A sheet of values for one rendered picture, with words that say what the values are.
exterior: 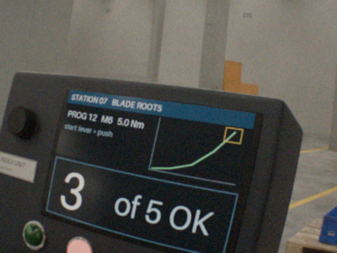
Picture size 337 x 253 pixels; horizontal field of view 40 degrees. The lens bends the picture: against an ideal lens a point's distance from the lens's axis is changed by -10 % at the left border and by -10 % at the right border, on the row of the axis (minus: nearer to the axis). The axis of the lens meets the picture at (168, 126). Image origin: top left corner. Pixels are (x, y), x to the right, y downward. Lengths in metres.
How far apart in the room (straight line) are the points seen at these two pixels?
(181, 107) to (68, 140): 0.10
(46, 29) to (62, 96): 6.23
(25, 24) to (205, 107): 6.13
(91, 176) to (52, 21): 6.34
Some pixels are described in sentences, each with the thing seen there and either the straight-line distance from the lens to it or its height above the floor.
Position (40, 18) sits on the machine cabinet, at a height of 1.87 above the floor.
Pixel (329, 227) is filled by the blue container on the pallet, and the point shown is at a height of 0.28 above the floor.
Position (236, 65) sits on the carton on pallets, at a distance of 9.00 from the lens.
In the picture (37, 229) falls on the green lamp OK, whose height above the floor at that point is 1.12.
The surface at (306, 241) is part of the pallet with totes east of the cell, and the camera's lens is 3.69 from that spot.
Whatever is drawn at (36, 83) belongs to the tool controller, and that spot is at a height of 1.24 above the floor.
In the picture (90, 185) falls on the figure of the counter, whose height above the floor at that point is 1.17.
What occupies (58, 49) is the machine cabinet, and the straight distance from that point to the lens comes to 6.79.
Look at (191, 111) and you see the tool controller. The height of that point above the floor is 1.24.
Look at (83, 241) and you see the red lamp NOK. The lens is 0.39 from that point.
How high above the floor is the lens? 1.26
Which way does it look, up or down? 6 degrees down
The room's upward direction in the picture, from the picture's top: 6 degrees clockwise
